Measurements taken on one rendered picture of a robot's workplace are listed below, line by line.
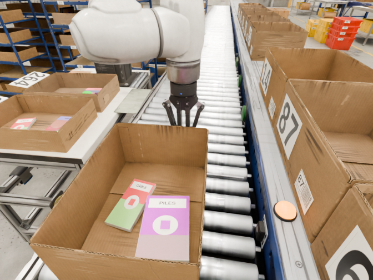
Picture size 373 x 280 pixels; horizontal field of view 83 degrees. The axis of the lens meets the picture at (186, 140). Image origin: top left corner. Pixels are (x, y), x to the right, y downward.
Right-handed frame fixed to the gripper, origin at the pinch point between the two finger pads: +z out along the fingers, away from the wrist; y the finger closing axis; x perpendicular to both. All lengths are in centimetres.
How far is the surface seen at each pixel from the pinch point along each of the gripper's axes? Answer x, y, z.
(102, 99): -34, 47, 5
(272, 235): 31.1, -22.8, -1.6
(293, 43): -86, -51, -13
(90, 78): -56, 66, 4
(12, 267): 19, 94, 85
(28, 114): -21, 80, 10
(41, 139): 2, 53, 4
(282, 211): 27.9, -24.4, -5.1
